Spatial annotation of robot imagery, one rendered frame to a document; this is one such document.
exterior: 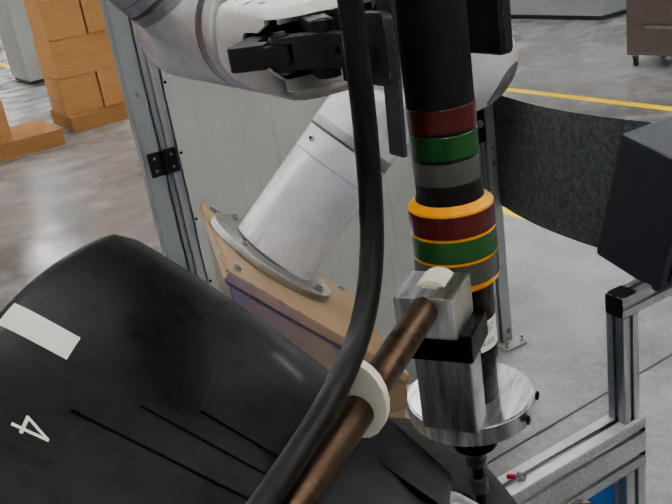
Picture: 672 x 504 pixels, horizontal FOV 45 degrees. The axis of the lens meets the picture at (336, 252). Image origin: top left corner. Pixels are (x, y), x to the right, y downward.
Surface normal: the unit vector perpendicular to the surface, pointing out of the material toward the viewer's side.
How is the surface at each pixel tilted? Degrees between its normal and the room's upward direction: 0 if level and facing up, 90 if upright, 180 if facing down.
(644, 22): 90
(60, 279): 36
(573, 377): 0
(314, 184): 71
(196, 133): 90
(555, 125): 90
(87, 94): 90
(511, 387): 0
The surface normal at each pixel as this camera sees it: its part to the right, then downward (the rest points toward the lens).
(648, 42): -0.80, 0.33
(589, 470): 0.51, 0.25
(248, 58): -0.21, 0.39
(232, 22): -0.90, 0.09
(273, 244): -0.15, 0.06
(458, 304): 0.90, 0.03
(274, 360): 0.47, -0.73
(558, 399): -0.15, -0.91
